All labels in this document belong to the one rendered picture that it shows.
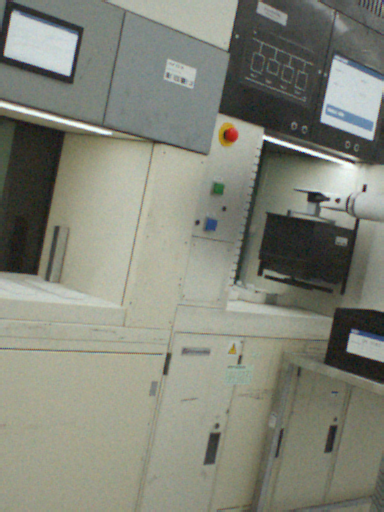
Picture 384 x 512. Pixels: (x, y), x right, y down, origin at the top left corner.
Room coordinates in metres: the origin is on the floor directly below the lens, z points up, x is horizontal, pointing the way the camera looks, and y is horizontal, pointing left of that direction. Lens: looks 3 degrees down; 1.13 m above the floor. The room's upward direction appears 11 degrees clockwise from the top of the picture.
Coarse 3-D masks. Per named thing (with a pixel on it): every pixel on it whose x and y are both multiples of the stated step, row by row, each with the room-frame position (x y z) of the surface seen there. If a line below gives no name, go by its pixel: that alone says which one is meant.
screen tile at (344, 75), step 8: (336, 64) 2.51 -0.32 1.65; (336, 72) 2.51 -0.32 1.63; (344, 72) 2.54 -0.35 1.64; (352, 72) 2.57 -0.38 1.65; (344, 80) 2.54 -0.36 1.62; (336, 88) 2.52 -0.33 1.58; (352, 88) 2.58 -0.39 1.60; (328, 96) 2.50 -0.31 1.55; (336, 96) 2.53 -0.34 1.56; (344, 96) 2.56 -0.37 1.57; (352, 96) 2.58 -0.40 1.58; (344, 104) 2.56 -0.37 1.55
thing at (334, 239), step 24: (312, 192) 2.67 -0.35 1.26; (288, 216) 2.60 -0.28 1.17; (312, 216) 2.68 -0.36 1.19; (264, 240) 2.68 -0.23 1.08; (288, 240) 2.61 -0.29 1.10; (312, 240) 2.55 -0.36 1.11; (336, 240) 2.63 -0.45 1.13; (264, 264) 2.70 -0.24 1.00; (288, 264) 2.59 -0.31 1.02; (312, 264) 2.56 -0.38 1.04; (336, 264) 2.65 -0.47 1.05; (312, 288) 2.58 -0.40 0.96
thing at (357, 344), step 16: (336, 320) 2.40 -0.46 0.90; (352, 320) 2.37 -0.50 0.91; (368, 320) 2.34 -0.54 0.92; (336, 336) 2.39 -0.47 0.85; (352, 336) 2.36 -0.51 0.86; (368, 336) 2.34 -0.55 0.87; (336, 352) 2.39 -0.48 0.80; (352, 352) 2.36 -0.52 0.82; (368, 352) 2.33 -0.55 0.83; (352, 368) 2.35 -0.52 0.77; (368, 368) 2.32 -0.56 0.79
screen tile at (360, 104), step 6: (360, 78) 2.60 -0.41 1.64; (366, 78) 2.62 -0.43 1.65; (360, 84) 2.60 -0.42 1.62; (366, 84) 2.62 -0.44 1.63; (372, 84) 2.64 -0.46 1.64; (360, 90) 2.60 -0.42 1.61; (366, 90) 2.63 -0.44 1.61; (372, 90) 2.65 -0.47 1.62; (378, 96) 2.68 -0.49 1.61; (354, 102) 2.59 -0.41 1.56; (360, 102) 2.62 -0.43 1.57; (366, 102) 2.64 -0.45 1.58; (372, 102) 2.66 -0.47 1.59; (354, 108) 2.60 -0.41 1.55; (360, 108) 2.62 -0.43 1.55; (366, 108) 2.64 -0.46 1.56; (372, 108) 2.66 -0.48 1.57; (372, 114) 2.67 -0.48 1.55
